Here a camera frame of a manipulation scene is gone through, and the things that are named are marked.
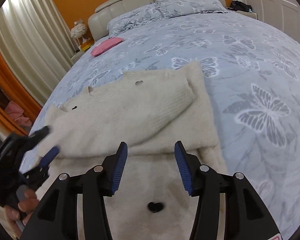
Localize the black bag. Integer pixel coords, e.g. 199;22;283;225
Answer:
230;0;252;13

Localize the yellow box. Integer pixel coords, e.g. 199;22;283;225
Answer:
80;39;93;52

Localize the white wardrobe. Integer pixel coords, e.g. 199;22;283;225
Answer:
236;0;300;53

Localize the cream curtain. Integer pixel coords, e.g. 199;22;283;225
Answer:
0;0;77;107

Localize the cream knitted sweater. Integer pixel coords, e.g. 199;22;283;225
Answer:
37;60;229;240

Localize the beige padded headboard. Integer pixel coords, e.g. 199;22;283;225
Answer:
87;0;227;42

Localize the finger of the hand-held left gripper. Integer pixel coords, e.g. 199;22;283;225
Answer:
29;126;50;143
39;146;60;168

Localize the pink clothes pile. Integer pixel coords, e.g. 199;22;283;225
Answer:
4;101;32;127

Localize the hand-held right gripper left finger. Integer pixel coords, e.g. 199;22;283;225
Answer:
20;141;128;240

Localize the white nightstand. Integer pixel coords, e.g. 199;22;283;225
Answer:
236;10;257;20
71;46;90;62

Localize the blue butterfly print duvet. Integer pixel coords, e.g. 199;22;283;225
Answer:
21;11;300;240

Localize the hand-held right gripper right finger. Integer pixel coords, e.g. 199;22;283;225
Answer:
174;141;282;240

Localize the pink pouch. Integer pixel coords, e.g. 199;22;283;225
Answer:
90;37;125;56

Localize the butterfly print pillow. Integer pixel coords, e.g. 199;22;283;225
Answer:
155;0;230;18
107;2;163;36

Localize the white feather lamp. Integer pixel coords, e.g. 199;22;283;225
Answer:
70;22;88;47

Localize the person's left hand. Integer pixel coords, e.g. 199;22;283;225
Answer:
4;189;39;233

